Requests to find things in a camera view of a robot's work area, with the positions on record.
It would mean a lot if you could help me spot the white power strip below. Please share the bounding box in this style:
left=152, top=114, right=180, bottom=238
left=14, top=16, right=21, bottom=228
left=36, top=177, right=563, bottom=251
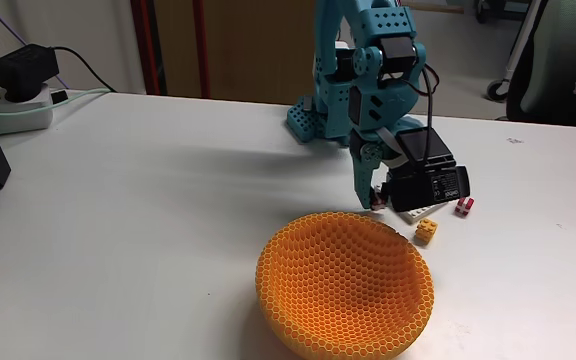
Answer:
left=0, top=82, right=55, bottom=136

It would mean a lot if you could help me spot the dark office chair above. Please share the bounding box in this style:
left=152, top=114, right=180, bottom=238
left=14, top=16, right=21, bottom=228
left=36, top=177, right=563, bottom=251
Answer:
left=505, top=0, right=576, bottom=130

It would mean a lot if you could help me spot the yellow small brick cube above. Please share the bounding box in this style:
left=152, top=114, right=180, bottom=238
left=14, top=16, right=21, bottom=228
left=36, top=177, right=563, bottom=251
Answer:
left=414, top=217, right=439, bottom=245

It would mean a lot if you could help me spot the black camera box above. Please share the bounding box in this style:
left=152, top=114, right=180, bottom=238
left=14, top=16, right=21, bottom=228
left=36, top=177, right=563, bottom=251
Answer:
left=385, top=126, right=471, bottom=214

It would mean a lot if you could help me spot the black power adapter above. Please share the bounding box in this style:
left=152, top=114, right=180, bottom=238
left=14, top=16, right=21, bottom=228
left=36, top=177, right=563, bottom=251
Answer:
left=0, top=43, right=61, bottom=103

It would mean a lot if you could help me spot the purple cable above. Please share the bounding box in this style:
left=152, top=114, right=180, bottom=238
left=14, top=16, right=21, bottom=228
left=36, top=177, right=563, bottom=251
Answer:
left=0, top=0, right=69, bottom=90

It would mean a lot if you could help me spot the white square brick frame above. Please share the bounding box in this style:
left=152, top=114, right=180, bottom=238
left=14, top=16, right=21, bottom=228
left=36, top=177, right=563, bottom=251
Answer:
left=398, top=199, right=450, bottom=225

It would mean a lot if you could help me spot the red and white small cube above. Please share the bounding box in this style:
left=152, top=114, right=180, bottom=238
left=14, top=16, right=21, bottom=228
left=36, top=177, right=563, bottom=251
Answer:
left=370, top=187, right=389, bottom=211
left=454, top=194, right=475, bottom=217

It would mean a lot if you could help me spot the wooden cabinet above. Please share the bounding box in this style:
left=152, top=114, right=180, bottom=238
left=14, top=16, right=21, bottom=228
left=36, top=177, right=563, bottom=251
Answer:
left=153, top=0, right=317, bottom=106

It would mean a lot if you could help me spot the black camera cable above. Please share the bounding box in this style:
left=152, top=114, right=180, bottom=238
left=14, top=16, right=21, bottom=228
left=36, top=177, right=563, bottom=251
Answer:
left=419, top=64, right=435, bottom=161

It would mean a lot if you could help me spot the red metal post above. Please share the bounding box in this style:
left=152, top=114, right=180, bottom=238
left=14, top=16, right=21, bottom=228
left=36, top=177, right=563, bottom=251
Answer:
left=130, top=0, right=162, bottom=96

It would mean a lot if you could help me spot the black adapter cable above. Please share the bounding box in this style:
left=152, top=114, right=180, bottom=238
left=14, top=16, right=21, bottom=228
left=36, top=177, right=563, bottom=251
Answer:
left=51, top=45, right=118, bottom=94

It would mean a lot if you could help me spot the white stand leg with wheel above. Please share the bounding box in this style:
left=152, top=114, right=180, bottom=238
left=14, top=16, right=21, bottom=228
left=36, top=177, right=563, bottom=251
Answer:
left=486, top=0, right=544, bottom=103

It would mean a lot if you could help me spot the orange honeycomb bowl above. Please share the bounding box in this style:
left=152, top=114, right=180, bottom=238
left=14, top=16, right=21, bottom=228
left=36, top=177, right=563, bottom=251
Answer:
left=255, top=211, right=436, bottom=360

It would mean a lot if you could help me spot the pale green cable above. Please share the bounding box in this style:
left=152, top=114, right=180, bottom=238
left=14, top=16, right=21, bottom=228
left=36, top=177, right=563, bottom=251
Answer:
left=0, top=87, right=112, bottom=119

